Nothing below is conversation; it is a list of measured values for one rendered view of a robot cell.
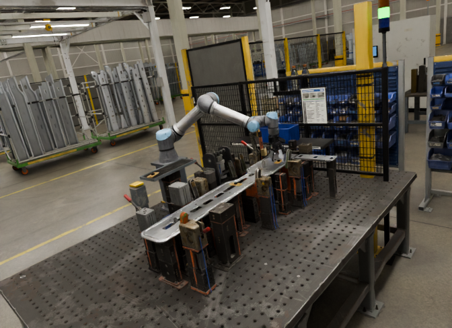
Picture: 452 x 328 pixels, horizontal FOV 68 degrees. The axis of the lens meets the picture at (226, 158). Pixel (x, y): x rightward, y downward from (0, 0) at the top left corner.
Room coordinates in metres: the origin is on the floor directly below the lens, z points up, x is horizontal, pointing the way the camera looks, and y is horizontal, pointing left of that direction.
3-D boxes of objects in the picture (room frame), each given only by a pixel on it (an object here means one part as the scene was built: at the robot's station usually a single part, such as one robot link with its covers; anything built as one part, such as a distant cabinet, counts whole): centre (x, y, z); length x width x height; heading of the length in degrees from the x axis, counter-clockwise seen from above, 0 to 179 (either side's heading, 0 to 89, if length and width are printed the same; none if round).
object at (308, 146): (2.48, -0.62, 0.88); 0.08 x 0.08 x 0.36; 49
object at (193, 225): (1.44, 0.21, 0.88); 0.15 x 0.11 x 0.36; 49
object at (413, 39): (7.85, -4.13, 1.22); 1.60 x 0.54 x 2.45; 45
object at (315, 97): (2.71, -0.78, 1.30); 0.23 x 0.02 x 0.31; 49
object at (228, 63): (4.80, -0.06, 1.00); 1.34 x 0.14 x 2.00; 45
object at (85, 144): (8.03, 4.07, 0.88); 1.91 x 1.00 x 1.76; 132
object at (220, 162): (2.21, 0.05, 0.94); 0.18 x 0.13 x 0.49; 139
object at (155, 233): (1.98, -0.03, 1.00); 1.38 x 0.22 x 0.02; 139
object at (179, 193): (1.86, 0.30, 0.90); 0.13 x 0.10 x 0.41; 49
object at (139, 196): (1.85, 0.54, 0.92); 0.08 x 0.08 x 0.44; 49
